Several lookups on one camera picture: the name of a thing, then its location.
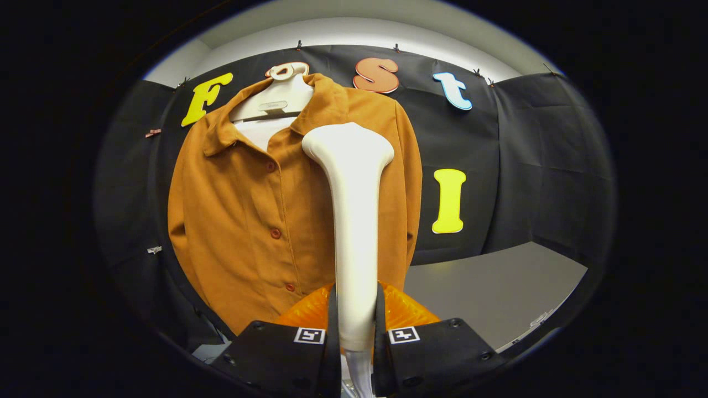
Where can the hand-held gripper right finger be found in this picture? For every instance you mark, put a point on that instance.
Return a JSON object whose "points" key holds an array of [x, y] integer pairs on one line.
{"points": [[437, 359]]}

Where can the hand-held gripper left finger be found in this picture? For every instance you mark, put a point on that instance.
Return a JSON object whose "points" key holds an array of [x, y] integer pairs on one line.
{"points": [[276, 359]]}

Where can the pink clip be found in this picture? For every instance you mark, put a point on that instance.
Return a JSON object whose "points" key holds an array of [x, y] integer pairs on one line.
{"points": [[153, 132]]}

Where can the black backdrop cloth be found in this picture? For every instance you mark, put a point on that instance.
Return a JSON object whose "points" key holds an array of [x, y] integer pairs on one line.
{"points": [[525, 166]]}

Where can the white mannequin torso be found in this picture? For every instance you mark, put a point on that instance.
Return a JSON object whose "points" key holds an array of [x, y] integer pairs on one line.
{"points": [[287, 94]]}

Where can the orange button-up shirt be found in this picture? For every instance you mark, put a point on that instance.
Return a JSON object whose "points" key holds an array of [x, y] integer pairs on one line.
{"points": [[238, 221]]}

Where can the white garment steamer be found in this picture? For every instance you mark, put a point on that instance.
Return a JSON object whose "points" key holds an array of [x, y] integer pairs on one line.
{"points": [[354, 221]]}

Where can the silver clip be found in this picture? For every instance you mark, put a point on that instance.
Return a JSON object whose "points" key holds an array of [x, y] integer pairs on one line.
{"points": [[155, 250]]}

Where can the grey cabinet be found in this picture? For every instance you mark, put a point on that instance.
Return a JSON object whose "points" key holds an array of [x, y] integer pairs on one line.
{"points": [[487, 287]]}

